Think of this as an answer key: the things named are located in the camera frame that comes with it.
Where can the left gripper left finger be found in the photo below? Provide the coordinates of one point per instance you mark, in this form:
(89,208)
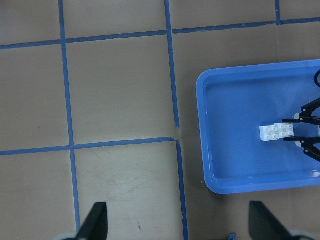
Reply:
(95,226)

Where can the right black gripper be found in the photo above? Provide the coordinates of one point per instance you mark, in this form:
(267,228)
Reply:
(313,135)

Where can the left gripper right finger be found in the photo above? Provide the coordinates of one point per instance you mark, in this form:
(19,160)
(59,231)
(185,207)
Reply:
(263,225)

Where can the white block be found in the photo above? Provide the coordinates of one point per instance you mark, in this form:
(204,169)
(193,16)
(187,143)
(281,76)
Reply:
(284,130)
(268,133)

